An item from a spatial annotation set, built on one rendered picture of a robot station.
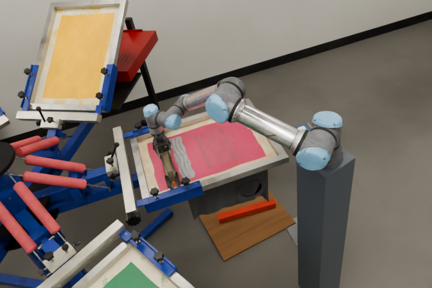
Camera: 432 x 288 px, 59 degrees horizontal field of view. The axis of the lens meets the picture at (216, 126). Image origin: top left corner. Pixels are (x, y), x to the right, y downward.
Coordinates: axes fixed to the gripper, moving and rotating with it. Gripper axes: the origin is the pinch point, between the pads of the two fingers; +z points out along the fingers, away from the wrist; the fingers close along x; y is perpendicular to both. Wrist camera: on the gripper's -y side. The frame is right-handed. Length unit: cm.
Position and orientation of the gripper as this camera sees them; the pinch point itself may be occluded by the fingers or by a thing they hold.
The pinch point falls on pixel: (164, 155)
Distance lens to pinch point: 216.1
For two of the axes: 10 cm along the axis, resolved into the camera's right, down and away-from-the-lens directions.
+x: 9.4, -3.0, 1.4
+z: 1.4, 7.5, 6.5
